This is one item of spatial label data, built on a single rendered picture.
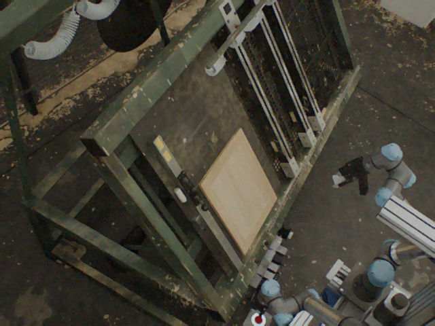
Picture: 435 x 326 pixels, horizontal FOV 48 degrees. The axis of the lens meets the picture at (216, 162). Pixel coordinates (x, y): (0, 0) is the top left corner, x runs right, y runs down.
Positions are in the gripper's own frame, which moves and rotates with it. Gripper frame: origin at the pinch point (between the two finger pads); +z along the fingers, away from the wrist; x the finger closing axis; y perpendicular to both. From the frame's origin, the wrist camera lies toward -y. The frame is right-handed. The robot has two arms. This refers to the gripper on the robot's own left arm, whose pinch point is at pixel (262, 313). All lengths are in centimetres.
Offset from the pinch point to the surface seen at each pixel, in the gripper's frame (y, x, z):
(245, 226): 29, -41, 5
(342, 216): -25, -143, 104
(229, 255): 28.4, -19.4, 2.0
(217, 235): 37.7, -20.2, -11.2
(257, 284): 9.1, -24.5, 29.4
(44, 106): 246, -103, 104
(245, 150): 48, -69, -22
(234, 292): 17.3, -8.5, 15.8
